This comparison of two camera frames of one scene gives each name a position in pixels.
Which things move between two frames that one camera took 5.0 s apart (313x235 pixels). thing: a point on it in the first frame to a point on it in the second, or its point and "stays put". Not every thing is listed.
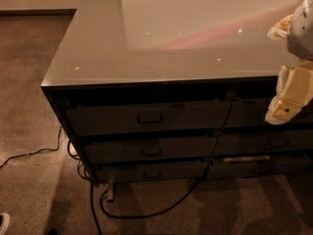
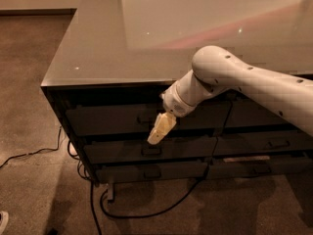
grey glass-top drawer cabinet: (175, 83) stays put
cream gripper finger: (294, 88) to (166, 120)
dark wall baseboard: (41, 12) stays put
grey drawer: (132, 171) stays put
